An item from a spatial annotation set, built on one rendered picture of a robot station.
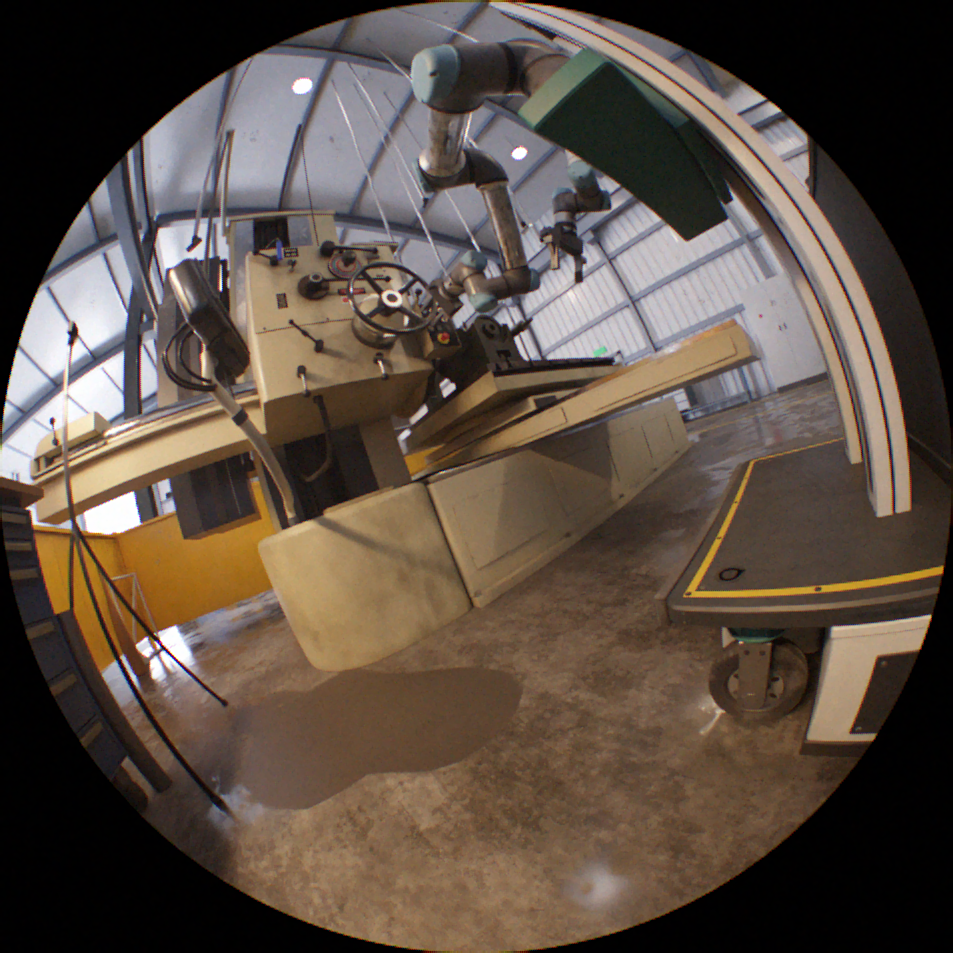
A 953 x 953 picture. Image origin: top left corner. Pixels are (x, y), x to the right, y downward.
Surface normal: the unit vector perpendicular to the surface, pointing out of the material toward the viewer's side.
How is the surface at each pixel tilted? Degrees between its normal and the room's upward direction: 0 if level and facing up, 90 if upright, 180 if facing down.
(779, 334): 90
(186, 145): 169
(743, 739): 0
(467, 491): 90
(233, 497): 90
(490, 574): 90
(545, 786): 0
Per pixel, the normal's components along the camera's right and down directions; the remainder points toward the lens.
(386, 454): 0.54, -0.18
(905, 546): -0.35, -0.94
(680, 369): -0.77, 0.29
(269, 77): 0.19, 0.98
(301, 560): 0.07, -0.01
